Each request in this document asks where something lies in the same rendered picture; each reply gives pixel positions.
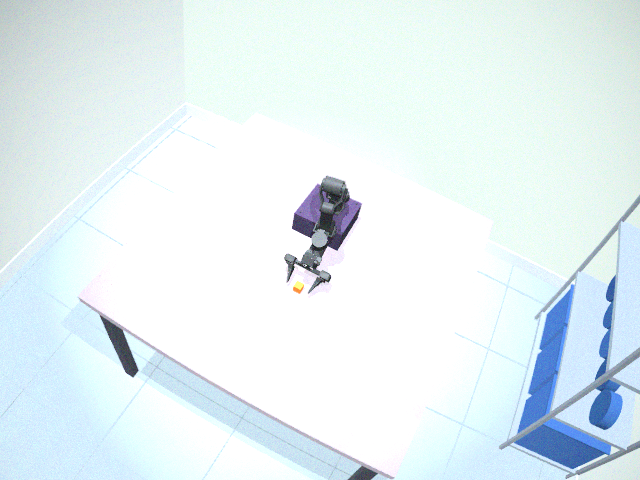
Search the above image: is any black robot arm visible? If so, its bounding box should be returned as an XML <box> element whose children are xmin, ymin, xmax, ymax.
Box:
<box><xmin>301</xmin><ymin>175</ymin><xmax>350</xmax><ymax>267</ymax></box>

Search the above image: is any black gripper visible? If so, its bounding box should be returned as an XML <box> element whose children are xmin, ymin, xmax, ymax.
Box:
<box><xmin>283</xmin><ymin>248</ymin><xmax>332</xmax><ymax>294</ymax></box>

